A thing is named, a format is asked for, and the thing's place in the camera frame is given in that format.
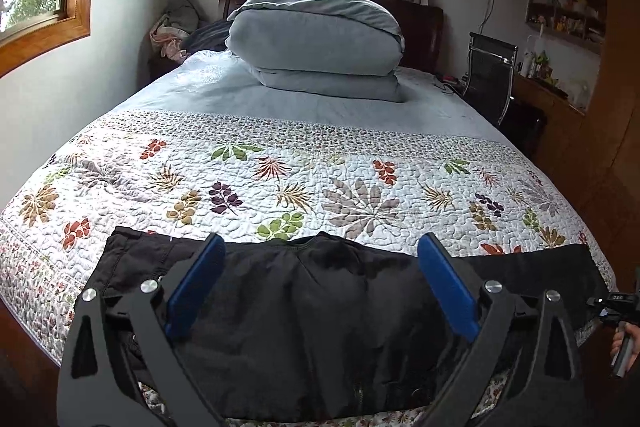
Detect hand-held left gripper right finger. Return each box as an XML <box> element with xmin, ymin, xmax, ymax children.
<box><xmin>417</xmin><ymin>233</ymin><xmax>586</xmax><ymax>427</ymax></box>

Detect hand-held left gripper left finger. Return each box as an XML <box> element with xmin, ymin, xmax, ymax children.
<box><xmin>56</xmin><ymin>233</ymin><xmax>227</xmax><ymax>427</ymax></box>

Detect black jacket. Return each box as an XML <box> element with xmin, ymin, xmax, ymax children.
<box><xmin>75</xmin><ymin>227</ymin><xmax>608</xmax><ymax>423</ymax></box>

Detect person's right hand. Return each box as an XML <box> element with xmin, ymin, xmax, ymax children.
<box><xmin>610</xmin><ymin>323</ymin><xmax>640</xmax><ymax>358</ymax></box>

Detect bed with floral quilt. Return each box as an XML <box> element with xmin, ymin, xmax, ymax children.
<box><xmin>0</xmin><ymin>49</ymin><xmax>618</xmax><ymax>427</ymax></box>

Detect wooden desk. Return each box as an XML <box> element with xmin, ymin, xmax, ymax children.
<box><xmin>512</xmin><ymin>74</ymin><xmax>593</xmax><ymax>188</ymax></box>

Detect black mesh office chair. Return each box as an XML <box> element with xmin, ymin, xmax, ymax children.
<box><xmin>460</xmin><ymin>32</ymin><xmax>548</xmax><ymax>158</ymax></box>

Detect green bottles and toys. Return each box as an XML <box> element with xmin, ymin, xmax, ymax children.
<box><xmin>532</xmin><ymin>49</ymin><xmax>560</xmax><ymax>86</ymax></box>

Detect dark blue cloth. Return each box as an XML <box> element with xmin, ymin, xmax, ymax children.
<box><xmin>180</xmin><ymin>19</ymin><xmax>233</xmax><ymax>55</ymax></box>

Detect pile of pale clothes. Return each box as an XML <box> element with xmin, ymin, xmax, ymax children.
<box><xmin>150</xmin><ymin>0</ymin><xmax>206</xmax><ymax>60</ymax></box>

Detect grey pillow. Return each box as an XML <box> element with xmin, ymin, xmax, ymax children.
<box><xmin>225</xmin><ymin>0</ymin><xmax>406</xmax><ymax>104</ymax></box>

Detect red and black cables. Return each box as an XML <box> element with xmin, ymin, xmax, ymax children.
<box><xmin>434</xmin><ymin>73</ymin><xmax>467</xmax><ymax>96</ymax></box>

